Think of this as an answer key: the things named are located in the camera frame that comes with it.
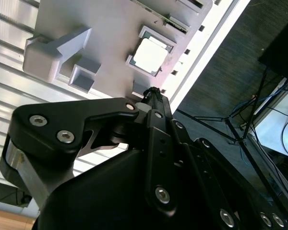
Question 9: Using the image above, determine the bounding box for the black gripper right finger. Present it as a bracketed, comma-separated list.
[157, 88, 288, 230]

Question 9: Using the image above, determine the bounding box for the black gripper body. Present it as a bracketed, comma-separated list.
[33, 149, 219, 230]

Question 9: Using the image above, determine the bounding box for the silver CPU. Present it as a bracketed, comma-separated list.
[130, 35, 173, 78]

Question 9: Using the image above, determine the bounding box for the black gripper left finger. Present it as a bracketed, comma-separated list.
[0, 87, 178, 218]

